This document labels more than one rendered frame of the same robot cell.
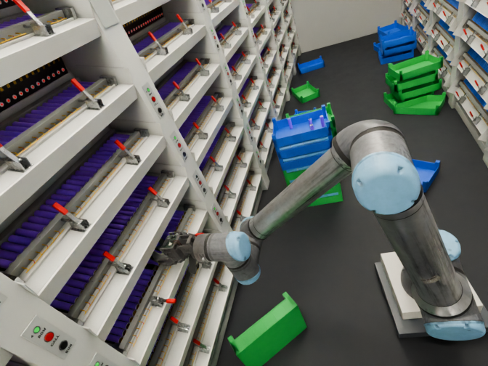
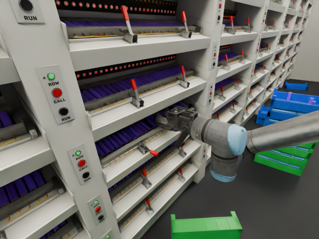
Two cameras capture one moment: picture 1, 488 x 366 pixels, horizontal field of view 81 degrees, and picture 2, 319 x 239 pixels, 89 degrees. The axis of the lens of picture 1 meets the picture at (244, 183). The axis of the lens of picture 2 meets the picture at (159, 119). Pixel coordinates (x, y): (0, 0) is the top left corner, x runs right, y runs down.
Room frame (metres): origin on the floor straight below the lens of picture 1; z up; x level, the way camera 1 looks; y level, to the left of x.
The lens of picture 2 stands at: (0.14, 0.21, 0.95)
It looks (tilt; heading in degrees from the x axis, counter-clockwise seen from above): 28 degrees down; 16
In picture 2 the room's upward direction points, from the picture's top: 3 degrees counter-clockwise
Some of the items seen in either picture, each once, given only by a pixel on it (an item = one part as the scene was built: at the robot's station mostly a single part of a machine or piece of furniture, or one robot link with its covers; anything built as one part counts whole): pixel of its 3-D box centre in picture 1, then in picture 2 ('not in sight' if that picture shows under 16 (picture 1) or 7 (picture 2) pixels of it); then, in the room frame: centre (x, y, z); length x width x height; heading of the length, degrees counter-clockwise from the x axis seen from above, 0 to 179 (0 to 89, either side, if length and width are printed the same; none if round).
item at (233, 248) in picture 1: (228, 247); (224, 136); (0.64, 0.13, 0.63); 0.12 x 0.09 x 0.10; 62
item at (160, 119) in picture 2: (156, 255); (159, 118); (0.74, 0.38, 0.63); 0.09 x 0.03 x 0.06; 70
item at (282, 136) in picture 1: (300, 125); (299, 100); (1.35, -0.41, 0.52); 0.30 x 0.20 x 0.08; 70
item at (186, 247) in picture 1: (183, 247); (182, 121); (0.71, 0.28, 0.64); 0.12 x 0.08 x 0.09; 62
